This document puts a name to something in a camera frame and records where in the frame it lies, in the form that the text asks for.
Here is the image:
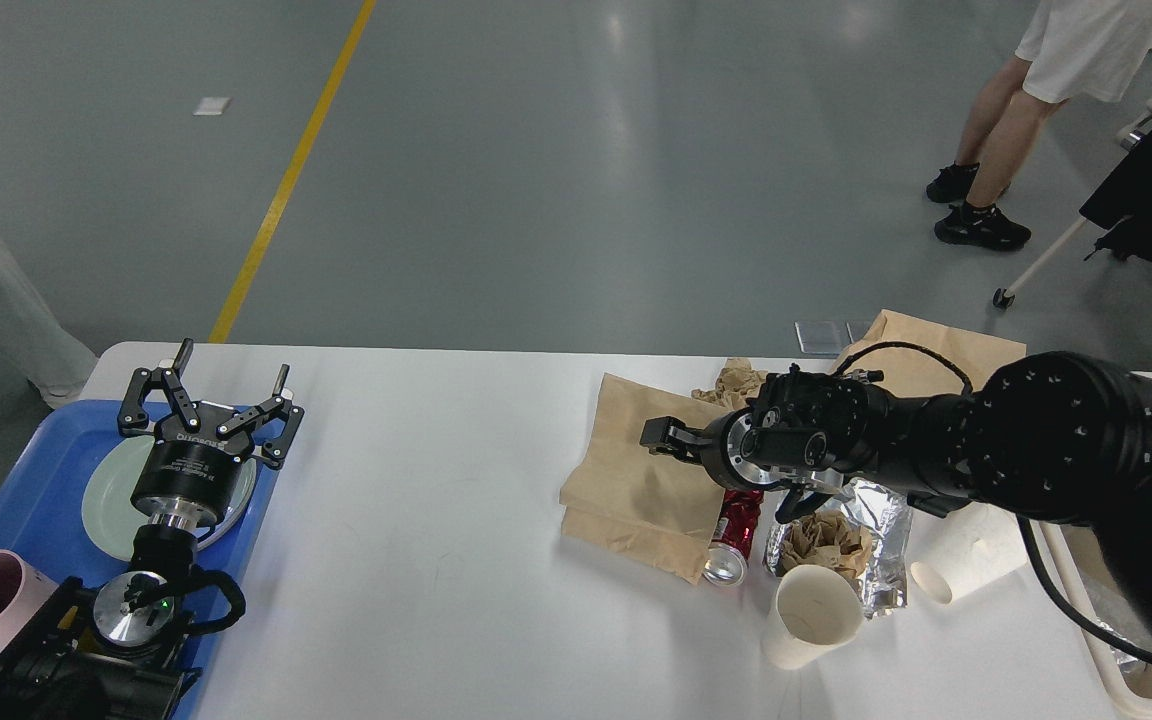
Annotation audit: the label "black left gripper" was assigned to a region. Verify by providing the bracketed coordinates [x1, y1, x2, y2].
[118, 339, 305, 529]

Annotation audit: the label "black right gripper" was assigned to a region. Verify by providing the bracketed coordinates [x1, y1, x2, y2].
[639, 410, 787, 492]

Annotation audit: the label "large brown paper bag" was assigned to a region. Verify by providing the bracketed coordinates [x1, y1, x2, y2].
[559, 374, 727, 585]

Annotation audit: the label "green plate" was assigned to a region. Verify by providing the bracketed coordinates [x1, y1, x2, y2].
[81, 435, 260, 562]

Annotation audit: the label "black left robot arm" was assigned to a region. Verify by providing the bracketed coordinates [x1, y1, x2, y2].
[0, 340, 305, 719]

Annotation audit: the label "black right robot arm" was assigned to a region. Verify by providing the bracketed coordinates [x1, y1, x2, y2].
[641, 353, 1152, 635]

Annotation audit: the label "crumpled brown paper ball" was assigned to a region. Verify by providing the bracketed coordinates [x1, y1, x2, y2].
[690, 357, 770, 410]

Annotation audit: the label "crushed red soda can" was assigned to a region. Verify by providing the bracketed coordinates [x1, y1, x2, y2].
[702, 488, 764, 588]

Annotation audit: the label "crumpled paper on foil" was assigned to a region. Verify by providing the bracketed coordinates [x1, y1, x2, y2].
[778, 510, 874, 585]

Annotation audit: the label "silver foil bag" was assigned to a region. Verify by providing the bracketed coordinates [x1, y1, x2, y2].
[758, 478, 914, 620]

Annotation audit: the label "person in white trousers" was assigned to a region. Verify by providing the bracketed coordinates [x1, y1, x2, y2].
[0, 237, 99, 410]

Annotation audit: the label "small white paper cup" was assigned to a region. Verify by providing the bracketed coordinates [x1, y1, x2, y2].
[909, 503, 1028, 605]

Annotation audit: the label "black sneakers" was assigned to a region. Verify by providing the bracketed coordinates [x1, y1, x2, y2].
[925, 164, 1032, 252]

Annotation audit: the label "crumpled foil in bin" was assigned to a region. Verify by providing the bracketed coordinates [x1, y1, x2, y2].
[1097, 611, 1152, 680]

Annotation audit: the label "beige plastic bin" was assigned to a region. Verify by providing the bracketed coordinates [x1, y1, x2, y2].
[1036, 524, 1152, 719]

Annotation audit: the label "passer-by in white shorts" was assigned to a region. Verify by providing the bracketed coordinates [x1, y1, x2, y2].
[954, 1, 1152, 209]

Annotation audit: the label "white wheeled rack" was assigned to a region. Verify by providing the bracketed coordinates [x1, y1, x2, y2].
[992, 10, 1152, 310]

